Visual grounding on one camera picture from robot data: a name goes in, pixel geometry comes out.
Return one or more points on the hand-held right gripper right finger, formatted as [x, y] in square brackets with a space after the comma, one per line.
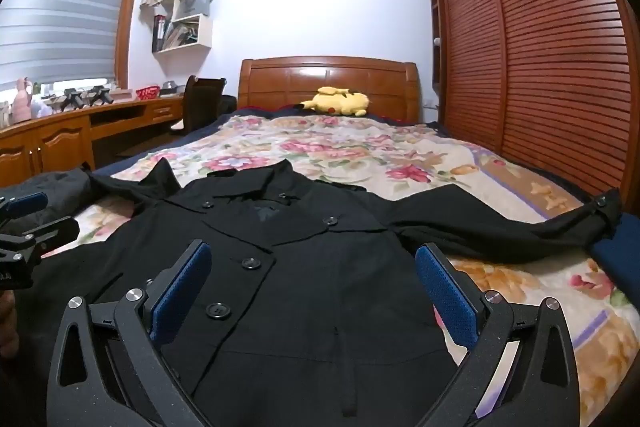
[447, 297]

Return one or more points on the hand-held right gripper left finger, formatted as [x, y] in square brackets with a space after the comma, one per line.
[182, 292]

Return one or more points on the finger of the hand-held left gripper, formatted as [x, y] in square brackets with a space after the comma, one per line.
[27, 203]
[55, 232]

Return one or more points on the black button coat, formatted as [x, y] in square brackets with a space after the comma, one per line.
[300, 297]

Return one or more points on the person's left hand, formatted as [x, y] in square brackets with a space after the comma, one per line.
[7, 327]

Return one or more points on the dark padded jacket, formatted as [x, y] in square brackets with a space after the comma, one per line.
[60, 192]

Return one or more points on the wooden desk with cabinets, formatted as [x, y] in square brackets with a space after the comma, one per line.
[60, 137]

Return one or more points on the pink thermos jug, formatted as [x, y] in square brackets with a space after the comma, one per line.
[22, 104]

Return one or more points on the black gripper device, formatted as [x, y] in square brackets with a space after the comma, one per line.
[100, 95]
[67, 101]

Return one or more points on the small wooden box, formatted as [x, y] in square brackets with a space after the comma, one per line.
[122, 95]

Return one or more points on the red basket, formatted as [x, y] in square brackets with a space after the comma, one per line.
[148, 93]

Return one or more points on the floral blanket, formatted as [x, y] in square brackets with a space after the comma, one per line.
[350, 147]

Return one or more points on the dark wooden chair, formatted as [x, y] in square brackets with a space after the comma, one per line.
[200, 104]

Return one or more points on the black bag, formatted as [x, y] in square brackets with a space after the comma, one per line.
[228, 104]

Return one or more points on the grey window blind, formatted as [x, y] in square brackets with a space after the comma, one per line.
[60, 7]

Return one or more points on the black binder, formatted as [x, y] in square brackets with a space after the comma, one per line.
[159, 34]

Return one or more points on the yellow plush toy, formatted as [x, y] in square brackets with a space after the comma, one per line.
[340, 103]

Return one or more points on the pile of books and papers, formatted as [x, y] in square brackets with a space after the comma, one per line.
[182, 36]

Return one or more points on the wooden bed headboard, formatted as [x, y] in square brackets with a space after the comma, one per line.
[280, 82]

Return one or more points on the louvered wooden wardrobe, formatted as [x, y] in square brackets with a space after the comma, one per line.
[550, 57]

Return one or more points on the grey paper bag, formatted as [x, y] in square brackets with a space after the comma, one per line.
[195, 2]

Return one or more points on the white wall shelf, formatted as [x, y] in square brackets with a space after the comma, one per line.
[180, 48]

